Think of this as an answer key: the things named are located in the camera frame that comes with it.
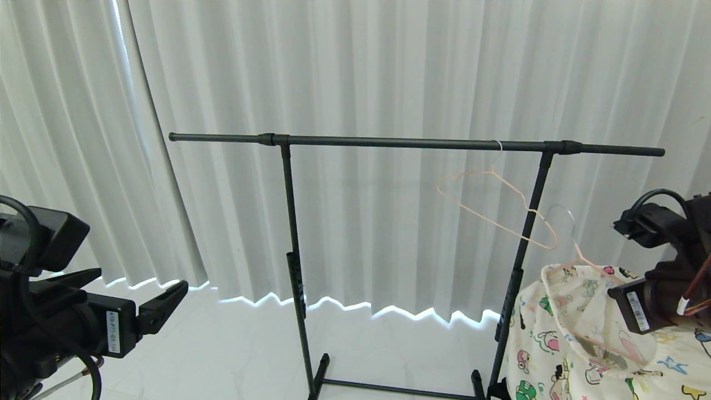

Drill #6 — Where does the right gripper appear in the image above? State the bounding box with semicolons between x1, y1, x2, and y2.
607;253;711;335

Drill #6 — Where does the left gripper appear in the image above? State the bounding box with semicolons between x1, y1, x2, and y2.
0;268;189;384

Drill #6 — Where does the pink clothes hanger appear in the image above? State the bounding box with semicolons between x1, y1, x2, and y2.
436;140;558;252
542;204;659;367

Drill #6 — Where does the cream printed garment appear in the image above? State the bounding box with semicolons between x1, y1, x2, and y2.
503;263;711;400

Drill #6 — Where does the black clothes rack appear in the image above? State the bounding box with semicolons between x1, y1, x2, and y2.
168;132;666;400

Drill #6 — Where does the white curtain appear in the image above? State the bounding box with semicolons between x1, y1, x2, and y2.
0;0;711;329

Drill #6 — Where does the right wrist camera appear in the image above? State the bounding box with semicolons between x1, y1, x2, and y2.
613;203;698;249

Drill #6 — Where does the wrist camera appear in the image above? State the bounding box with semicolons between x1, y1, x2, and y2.
0;206;91;274
613;203;698;249

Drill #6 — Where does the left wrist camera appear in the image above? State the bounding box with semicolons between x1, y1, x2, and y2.
0;206;91;274

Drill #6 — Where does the black cable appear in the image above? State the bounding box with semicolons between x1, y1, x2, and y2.
632;188;691;214
0;194;42;276

